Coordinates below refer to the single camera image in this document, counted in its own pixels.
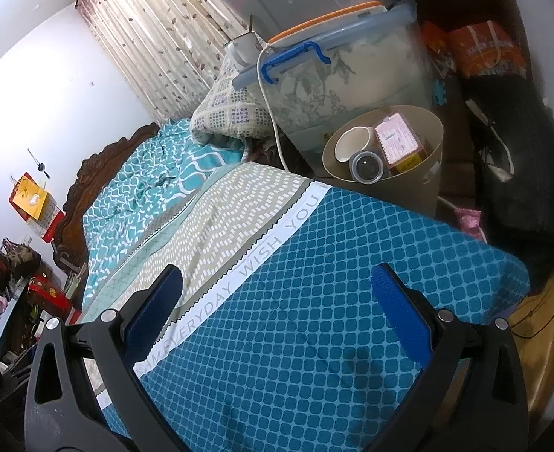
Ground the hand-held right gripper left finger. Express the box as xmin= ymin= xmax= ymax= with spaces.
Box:
xmin=25 ymin=265 xmax=183 ymax=452

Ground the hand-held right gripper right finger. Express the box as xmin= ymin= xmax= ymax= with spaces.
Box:
xmin=371 ymin=264 xmax=528 ymax=452

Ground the beige trash bin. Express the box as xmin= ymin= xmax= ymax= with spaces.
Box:
xmin=322 ymin=105 xmax=444 ymax=220

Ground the red and yellow box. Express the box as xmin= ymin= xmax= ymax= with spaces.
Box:
xmin=375 ymin=112 xmax=430 ymax=173

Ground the pink and white paper cup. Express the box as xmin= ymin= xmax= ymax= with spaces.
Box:
xmin=334 ymin=125 xmax=376 ymax=163

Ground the teal and beige bed cover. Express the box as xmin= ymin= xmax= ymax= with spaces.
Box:
xmin=76 ymin=162 xmax=532 ymax=452

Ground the red gift box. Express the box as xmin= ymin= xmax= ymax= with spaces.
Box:
xmin=27 ymin=275 xmax=82 ymax=312

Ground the pink plastic wrapper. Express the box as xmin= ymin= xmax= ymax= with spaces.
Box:
xmin=453 ymin=207 xmax=487 ymax=243

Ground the dark wooden side table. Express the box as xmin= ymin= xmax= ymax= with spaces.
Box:
xmin=0 ymin=287 xmax=87 ymax=377

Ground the red bag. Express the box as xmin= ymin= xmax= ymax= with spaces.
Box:
xmin=41 ymin=209 xmax=68 ymax=242

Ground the teal wave pattern quilt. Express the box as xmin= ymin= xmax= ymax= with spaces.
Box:
xmin=81 ymin=118 xmax=247 ymax=293

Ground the brown handbag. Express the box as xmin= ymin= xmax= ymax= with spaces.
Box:
xmin=1 ymin=240 xmax=42 ymax=274

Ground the carved wooden headboard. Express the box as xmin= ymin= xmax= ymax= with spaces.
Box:
xmin=51 ymin=122 xmax=161 ymax=293

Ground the yellow paper bag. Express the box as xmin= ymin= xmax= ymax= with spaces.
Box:
xmin=8 ymin=174 xmax=54 ymax=220

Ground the black bag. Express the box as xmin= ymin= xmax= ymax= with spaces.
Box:
xmin=460 ymin=75 xmax=554 ymax=293

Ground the checked folded pillow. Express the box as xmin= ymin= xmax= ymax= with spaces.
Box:
xmin=189 ymin=56 xmax=287 ymax=149

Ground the orange bag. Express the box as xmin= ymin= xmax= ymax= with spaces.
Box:
xmin=420 ymin=21 xmax=528 ymax=81

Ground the beige leaf print curtain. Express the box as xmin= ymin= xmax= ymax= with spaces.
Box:
xmin=76 ymin=0 xmax=254 ymax=123

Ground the storage box with blue handle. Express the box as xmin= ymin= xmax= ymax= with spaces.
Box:
xmin=232 ymin=0 xmax=435 ymax=151

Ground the white cable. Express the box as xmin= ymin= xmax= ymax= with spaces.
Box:
xmin=256 ymin=42 xmax=293 ymax=173

